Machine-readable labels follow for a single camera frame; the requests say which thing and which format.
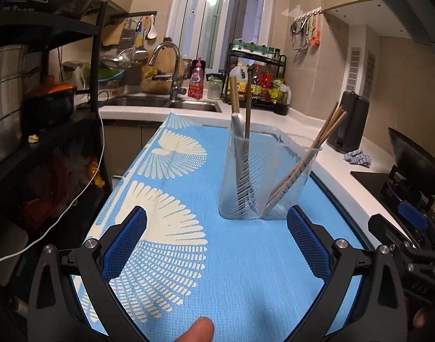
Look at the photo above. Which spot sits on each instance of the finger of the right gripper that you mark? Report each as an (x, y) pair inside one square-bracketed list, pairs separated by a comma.
[(411, 214), (388, 234)]

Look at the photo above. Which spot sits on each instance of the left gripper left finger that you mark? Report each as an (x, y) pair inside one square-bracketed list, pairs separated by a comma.
[(55, 311)]

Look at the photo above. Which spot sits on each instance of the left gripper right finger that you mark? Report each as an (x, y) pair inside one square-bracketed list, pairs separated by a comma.
[(378, 312)]

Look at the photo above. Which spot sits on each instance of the wooden chopstick five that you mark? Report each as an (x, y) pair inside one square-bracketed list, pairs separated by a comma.
[(310, 160)]

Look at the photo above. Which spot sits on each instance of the white handled fork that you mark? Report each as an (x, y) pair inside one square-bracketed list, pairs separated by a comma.
[(245, 193)]

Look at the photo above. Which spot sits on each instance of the white ceramic spoon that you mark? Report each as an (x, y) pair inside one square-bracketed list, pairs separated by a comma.
[(235, 106)]

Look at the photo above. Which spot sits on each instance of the wooden chopstick six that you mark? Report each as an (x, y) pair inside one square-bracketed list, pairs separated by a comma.
[(248, 101)]

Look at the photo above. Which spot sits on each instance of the hanging kitchen tools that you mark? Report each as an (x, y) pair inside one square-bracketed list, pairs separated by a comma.
[(306, 30)]

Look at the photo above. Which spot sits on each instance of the chrome kitchen faucet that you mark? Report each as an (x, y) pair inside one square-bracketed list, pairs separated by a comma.
[(176, 87)]

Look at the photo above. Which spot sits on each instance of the person right hand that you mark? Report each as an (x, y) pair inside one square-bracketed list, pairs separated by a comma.
[(420, 318)]

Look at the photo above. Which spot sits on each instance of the person left hand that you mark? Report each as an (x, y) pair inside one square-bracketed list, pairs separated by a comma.
[(202, 330)]

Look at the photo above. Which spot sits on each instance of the gas stove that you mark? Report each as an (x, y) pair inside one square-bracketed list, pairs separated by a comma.
[(392, 188)]

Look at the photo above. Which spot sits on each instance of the black wok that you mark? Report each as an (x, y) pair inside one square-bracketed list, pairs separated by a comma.
[(413, 162)]

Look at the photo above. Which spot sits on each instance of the blue checkered cloth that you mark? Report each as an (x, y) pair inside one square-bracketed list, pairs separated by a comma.
[(358, 157)]

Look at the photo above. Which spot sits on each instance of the black electric kettle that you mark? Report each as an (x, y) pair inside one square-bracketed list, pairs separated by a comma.
[(348, 135)]

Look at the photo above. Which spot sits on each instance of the clear plastic utensil holder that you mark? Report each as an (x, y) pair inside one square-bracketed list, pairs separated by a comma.
[(280, 165)]

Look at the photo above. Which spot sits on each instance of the blue patterned table mat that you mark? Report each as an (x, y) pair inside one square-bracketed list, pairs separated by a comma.
[(248, 277)]

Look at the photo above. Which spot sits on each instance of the black spice rack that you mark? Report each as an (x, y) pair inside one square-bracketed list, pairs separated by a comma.
[(266, 75)]

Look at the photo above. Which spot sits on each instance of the yellow label oil jug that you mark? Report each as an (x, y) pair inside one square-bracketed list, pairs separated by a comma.
[(240, 72)]

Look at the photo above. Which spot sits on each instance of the glass jar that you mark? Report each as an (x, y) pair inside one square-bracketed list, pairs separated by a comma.
[(215, 84)]

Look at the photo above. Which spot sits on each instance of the red dish soap pouch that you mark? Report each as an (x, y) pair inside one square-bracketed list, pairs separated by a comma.
[(196, 80)]

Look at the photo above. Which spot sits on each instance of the green basin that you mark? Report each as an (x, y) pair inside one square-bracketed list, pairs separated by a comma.
[(105, 74)]

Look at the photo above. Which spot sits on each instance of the steel stock pot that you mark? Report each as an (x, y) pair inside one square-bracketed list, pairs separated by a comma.
[(12, 61)]

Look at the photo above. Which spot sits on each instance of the wooden cutting board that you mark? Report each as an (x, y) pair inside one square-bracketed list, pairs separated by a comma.
[(158, 78)]

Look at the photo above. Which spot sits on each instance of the black metal shelf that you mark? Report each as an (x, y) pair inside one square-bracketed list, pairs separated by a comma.
[(46, 32)]

